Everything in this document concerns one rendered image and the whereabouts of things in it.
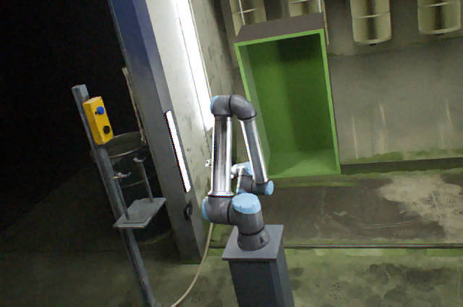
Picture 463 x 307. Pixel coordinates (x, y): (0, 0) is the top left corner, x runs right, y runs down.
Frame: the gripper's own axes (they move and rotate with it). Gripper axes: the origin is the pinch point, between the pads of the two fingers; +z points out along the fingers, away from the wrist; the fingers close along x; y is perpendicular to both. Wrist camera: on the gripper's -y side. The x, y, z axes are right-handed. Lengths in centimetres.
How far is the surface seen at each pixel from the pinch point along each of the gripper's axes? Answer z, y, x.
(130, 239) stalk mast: 23, 56, -45
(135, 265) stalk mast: 31, 71, -34
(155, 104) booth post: 9, -33, -56
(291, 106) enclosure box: -6, -70, 54
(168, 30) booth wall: 13, -93, -58
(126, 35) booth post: -1, -66, -90
